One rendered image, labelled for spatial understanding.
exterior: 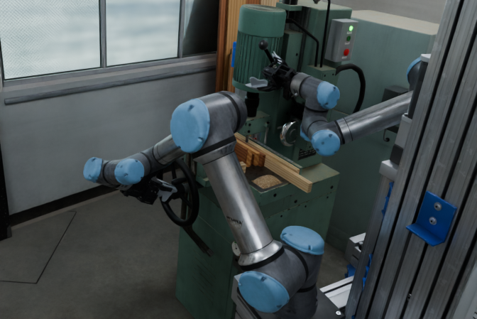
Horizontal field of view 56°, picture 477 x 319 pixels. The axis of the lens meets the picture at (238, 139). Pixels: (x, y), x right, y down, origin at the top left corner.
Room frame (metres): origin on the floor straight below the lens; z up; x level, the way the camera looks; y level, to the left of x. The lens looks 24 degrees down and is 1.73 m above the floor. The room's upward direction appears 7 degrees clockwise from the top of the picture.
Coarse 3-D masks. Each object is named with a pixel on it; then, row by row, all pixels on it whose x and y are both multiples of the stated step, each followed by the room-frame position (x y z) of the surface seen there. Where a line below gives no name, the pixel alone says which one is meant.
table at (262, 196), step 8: (248, 168) 1.58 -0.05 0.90; (256, 168) 1.59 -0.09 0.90; (264, 168) 1.60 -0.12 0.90; (248, 176) 1.52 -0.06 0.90; (256, 176) 1.53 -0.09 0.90; (280, 176) 1.55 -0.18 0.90; (208, 184) 1.51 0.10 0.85; (280, 184) 1.49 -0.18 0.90; (288, 184) 1.50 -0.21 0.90; (256, 192) 1.42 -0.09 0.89; (264, 192) 1.42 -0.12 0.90; (272, 192) 1.44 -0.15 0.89; (280, 192) 1.47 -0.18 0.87; (288, 192) 1.51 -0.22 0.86; (296, 192) 1.54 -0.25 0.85; (256, 200) 1.42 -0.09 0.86; (264, 200) 1.42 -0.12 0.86; (272, 200) 1.45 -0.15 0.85
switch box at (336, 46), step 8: (336, 24) 1.80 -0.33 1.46; (344, 24) 1.79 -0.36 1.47; (352, 24) 1.82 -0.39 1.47; (336, 32) 1.80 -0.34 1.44; (344, 32) 1.79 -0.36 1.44; (352, 32) 1.83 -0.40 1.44; (328, 40) 1.82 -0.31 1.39; (336, 40) 1.79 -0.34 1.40; (344, 40) 1.80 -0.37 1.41; (352, 40) 1.83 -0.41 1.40; (328, 48) 1.82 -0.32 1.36; (336, 48) 1.79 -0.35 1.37; (344, 48) 1.81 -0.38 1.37; (352, 48) 1.84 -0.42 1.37; (328, 56) 1.81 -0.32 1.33; (336, 56) 1.78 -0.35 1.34
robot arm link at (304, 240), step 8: (288, 232) 0.97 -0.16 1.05; (296, 232) 0.98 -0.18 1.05; (304, 232) 0.99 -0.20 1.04; (312, 232) 0.99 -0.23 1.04; (280, 240) 0.97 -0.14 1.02; (288, 240) 0.94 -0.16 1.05; (296, 240) 0.94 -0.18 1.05; (304, 240) 0.95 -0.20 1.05; (312, 240) 0.95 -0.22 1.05; (320, 240) 0.96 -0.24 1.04; (288, 248) 0.92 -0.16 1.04; (296, 248) 0.92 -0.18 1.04; (304, 248) 0.92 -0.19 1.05; (312, 248) 0.92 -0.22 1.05; (320, 248) 0.93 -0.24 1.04; (304, 256) 0.91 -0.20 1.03; (312, 256) 0.92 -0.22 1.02; (320, 256) 0.94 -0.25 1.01; (304, 264) 0.89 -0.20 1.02; (312, 264) 0.91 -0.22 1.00; (312, 272) 0.91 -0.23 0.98; (312, 280) 0.93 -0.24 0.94
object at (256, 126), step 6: (258, 114) 1.75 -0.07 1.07; (264, 114) 1.76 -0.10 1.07; (246, 120) 1.67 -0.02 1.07; (252, 120) 1.69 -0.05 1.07; (258, 120) 1.71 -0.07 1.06; (264, 120) 1.74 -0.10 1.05; (246, 126) 1.67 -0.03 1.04; (252, 126) 1.69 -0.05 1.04; (258, 126) 1.72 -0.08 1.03; (264, 126) 1.74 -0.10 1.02; (240, 132) 1.69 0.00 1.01; (246, 132) 1.67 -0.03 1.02; (252, 132) 1.70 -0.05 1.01; (258, 132) 1.72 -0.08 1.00
